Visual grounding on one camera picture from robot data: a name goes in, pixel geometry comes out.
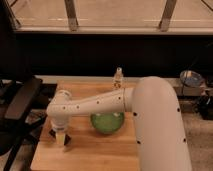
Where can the small clear glass bottle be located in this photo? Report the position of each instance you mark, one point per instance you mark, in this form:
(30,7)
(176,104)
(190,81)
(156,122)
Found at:
(118,78)

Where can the pale yellow gripper tip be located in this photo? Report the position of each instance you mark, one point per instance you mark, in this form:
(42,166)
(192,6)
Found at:
(60,138)

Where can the blue grey bowl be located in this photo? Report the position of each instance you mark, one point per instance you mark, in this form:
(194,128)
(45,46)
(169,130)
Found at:
(191,78)

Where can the wooden cutting board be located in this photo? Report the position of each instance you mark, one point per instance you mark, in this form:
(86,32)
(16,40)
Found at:
(87,150)

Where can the green ceramic bowl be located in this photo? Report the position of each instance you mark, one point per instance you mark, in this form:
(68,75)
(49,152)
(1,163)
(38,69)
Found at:
(107,123)

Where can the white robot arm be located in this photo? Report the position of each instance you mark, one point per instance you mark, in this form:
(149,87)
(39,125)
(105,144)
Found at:
(159,128)

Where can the black office chair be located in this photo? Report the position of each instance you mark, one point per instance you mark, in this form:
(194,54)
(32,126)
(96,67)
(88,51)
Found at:
(13,126)

